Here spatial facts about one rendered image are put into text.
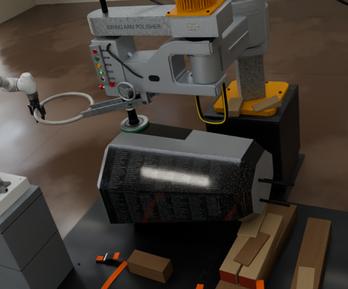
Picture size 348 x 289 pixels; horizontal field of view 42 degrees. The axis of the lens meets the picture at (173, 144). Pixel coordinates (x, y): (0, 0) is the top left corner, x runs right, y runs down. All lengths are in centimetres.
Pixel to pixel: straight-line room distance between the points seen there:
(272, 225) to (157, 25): 154
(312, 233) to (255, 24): 150
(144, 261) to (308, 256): 111
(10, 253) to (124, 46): 153
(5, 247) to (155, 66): 149
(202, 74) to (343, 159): 184
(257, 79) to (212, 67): 76
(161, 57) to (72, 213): 183
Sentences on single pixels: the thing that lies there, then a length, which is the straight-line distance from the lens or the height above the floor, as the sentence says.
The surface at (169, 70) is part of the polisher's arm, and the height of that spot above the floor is 134.
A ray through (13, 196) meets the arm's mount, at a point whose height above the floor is 84.
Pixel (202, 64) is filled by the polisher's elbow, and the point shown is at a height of 138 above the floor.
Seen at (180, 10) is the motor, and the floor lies 172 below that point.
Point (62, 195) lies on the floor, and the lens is 441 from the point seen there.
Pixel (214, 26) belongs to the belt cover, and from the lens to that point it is 264.
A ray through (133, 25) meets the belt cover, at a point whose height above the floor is 164.
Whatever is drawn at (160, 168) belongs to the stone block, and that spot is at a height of 73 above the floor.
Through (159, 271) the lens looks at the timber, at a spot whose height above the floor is 13.
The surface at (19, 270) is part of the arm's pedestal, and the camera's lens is 323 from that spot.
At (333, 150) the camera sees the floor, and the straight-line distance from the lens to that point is 434.
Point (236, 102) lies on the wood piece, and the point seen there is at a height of 83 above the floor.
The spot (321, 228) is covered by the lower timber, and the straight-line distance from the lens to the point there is 338.
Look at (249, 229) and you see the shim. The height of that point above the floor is 26.
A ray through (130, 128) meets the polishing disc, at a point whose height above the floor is 85.
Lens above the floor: 249
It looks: 32 degrees down
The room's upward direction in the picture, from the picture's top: 12 degrees counter-clockwise
